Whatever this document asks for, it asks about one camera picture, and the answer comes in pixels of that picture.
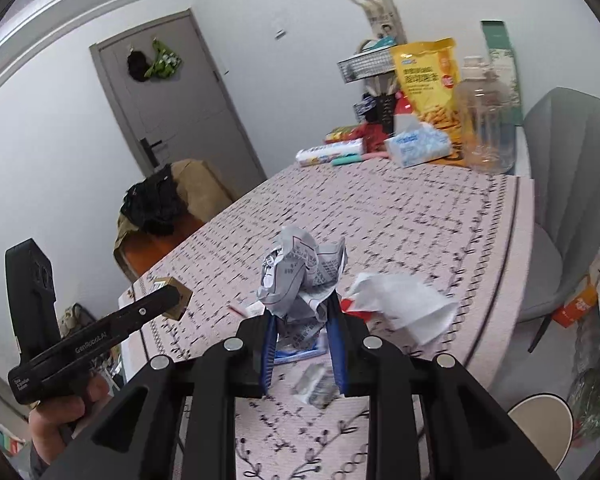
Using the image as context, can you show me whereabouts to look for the green bag on door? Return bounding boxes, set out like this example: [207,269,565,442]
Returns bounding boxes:
[145,38,182,79]

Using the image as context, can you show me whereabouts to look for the orange paper bag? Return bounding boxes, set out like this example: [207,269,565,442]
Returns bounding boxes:
[552,258,600,328]

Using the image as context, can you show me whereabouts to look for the large clear plastic jar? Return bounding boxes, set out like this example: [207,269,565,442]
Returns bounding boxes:
[454,56,516,174]

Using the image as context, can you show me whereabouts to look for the blue purple snack wrapper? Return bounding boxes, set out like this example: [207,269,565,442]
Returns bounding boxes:
[274,330,328,366]

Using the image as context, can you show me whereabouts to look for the person's left hand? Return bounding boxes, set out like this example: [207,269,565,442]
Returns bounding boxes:
[29,374,111,478]

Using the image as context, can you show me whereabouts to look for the grey newspaper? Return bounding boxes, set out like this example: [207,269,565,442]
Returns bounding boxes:
[257,226,347,323]

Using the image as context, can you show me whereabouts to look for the crushed clear plastic bottle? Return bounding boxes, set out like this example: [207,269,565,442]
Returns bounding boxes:
[291,363,340,410]

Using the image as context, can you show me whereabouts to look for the beige trash bin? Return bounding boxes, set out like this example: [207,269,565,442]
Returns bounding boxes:
[508,393,574,470]

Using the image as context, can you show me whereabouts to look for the blue tissue pack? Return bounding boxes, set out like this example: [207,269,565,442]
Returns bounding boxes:
[384,114,453,168]

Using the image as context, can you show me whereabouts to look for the white roll of bags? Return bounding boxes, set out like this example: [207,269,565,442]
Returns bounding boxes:
[296,139,365,167]

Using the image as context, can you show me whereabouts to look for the grey door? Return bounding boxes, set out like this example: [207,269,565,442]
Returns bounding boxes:
[90,10,265,196]

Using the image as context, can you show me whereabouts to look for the grey upholstered chair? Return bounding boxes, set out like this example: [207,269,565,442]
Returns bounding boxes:
[518,88,600,352]

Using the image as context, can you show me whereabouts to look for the small brown cardboard box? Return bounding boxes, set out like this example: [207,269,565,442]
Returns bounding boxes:
[151,276,193,322]

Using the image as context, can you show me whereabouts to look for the yellow snack bag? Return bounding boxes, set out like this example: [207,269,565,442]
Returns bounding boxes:
[390,38,465,167]

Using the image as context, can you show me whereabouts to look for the green vegetables in bag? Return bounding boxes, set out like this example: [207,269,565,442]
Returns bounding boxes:
[568,357,600,445]

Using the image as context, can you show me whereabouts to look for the black hat on door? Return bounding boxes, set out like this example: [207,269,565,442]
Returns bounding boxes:
[126,50,150,82]

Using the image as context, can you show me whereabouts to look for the black wire basket rack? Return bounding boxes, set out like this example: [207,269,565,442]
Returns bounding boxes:
[336,39,401,126]

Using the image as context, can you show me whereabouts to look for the white tote bag on wall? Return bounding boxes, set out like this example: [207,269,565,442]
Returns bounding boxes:
[350,0,407,44]

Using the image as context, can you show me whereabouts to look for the red snack packets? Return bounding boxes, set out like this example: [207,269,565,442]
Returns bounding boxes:
[324,122,389,153]

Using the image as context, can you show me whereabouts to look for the wooden chair with clothes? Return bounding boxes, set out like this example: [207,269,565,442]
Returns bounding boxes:
[112,159,239,282]

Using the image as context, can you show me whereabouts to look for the white tissue paper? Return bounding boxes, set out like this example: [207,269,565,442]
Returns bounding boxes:
[344,273,460,346]

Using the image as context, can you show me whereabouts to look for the patterned pink tablecloth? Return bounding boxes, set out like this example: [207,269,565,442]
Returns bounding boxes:
[119,159,534,479]

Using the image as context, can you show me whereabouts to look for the teal pen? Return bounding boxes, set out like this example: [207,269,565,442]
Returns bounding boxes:
[330,152,389,166]

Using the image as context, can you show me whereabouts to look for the green floral tall box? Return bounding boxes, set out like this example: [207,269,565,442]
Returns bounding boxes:
[481,20,524,127]

